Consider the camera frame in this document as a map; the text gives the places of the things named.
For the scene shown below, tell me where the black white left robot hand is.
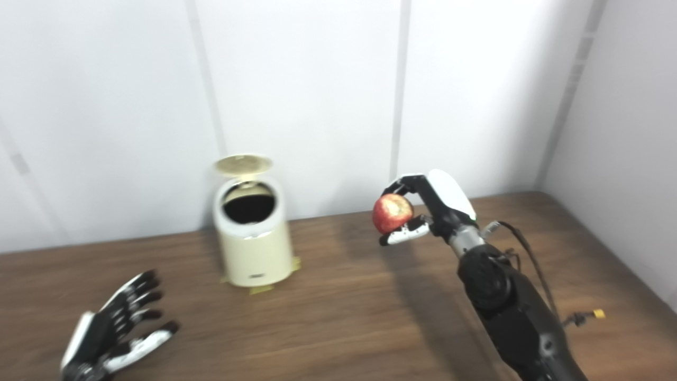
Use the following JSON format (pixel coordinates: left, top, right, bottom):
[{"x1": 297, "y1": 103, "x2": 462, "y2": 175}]
[{"x1": 60, "y1": 270, "x2": 180, "y2": 381}]

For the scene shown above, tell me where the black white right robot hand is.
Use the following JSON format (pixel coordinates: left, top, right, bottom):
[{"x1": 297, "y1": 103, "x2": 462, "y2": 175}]
[{"x1": 379, "y1": 169, "x2": 478, "y2": 247}]

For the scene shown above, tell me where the red apple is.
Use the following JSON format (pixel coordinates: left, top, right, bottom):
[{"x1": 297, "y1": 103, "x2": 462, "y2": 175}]
[{"x1": 372, "y1": 193, "x2": 414, "y2": 234}]

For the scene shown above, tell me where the cream round bin lid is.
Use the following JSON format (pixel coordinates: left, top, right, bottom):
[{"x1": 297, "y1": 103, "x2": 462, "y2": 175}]
[{"x1": 214, "y1": 155, "x2": 273, "y2": 176}]

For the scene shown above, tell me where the cream-colored cylindrical bin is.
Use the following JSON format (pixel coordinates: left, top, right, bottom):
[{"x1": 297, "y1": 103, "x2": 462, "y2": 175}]
[{"x1": 213, "y1": 177, "x2": 295, "y2": 289}]

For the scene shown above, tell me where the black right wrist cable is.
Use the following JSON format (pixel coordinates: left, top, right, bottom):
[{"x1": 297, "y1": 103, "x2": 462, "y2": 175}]
[{"x1": 480, "y1": 221, "x2": 561, "y2": 319}]

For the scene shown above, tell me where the black cable with yellow connector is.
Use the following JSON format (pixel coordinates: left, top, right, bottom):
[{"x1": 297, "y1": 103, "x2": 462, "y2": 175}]
[{"x1": 562, "y1": 309, "x2": 606, "y2": 328}]

